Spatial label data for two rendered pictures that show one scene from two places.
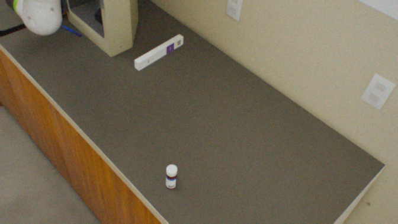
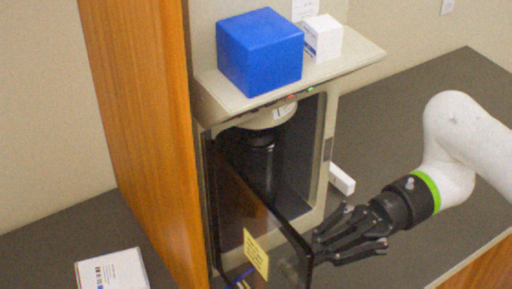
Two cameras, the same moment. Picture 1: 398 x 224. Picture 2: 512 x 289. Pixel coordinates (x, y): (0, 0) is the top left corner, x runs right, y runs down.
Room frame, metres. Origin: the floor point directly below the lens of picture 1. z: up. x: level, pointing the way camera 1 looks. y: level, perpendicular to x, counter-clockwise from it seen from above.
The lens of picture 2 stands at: (1.12, 1.30, 2.01)
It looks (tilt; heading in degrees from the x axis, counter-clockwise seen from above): 42 degrees down; 286
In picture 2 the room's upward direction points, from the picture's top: 1 degrees clockwise
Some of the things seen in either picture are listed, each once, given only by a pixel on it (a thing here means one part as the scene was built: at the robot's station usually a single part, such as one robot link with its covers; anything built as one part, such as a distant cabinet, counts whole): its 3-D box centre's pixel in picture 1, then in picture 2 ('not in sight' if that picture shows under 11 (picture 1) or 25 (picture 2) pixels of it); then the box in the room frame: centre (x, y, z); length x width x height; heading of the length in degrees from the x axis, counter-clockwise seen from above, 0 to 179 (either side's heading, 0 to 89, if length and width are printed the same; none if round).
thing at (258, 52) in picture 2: not in sight; (259, 50); (1.32, 0.60, 1.55); 0.10 x 0.10 x 0.09; 49
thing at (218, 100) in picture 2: not in sight; (293, 86); (1.27, 0.55, 1.46); 0.32 x 0.11 x 0.10; 49
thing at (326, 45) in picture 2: not in sight; (322, 37); (1.24, 0.51, 1.54); 0.05 x 0.05 x 0.06; 43
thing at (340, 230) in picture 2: not in sight; (341, 231); (1.14, 0.69, 1.28); 0.11 x 0.01 x 0.04; 47
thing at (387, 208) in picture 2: not in sight; (375, 219); (1.09, 0.65, 1.28); 0.09 x 0.08 x 0.07; 48
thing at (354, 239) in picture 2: not in sight; (350, 241); (1.12, 0.70, 1.28); 0.11 x 0.01 x 0.04; 50
